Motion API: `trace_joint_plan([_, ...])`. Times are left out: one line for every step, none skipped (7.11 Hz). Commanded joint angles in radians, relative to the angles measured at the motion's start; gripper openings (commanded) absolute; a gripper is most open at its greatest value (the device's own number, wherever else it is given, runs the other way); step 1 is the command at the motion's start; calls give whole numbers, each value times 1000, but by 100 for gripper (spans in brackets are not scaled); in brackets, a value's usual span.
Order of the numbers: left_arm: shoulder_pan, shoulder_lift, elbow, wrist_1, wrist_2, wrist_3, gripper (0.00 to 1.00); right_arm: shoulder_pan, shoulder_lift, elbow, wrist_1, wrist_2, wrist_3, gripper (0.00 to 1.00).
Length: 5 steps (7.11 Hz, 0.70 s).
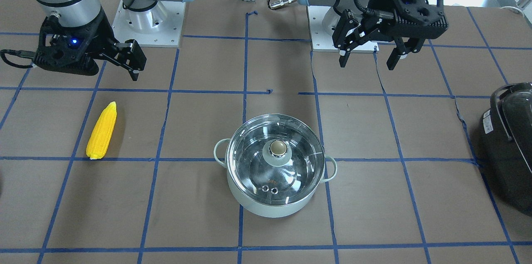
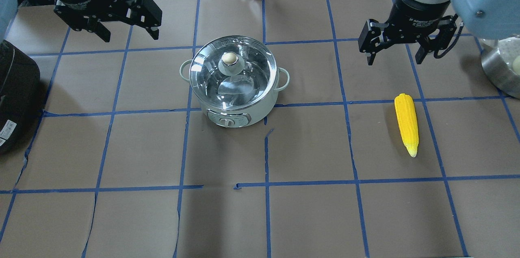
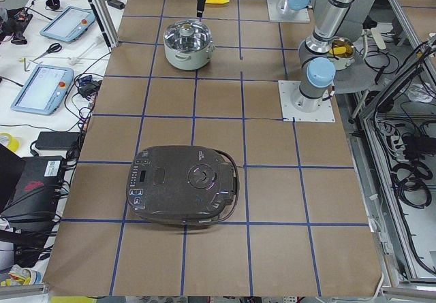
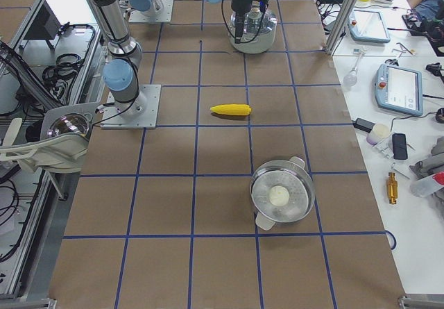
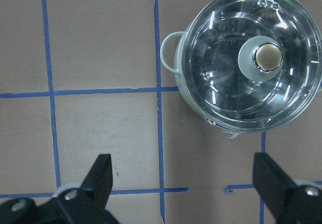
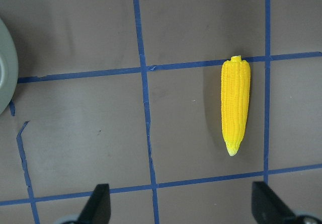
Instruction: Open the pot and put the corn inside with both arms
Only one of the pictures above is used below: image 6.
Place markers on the pale green electric pot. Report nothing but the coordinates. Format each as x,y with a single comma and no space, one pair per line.
9,67

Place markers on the yellow plastic corn cob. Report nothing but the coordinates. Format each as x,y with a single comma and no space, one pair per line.
235,96

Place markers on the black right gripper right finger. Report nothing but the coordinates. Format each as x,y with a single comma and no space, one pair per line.
267,207

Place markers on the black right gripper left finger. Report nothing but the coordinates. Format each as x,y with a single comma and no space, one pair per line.
98,207

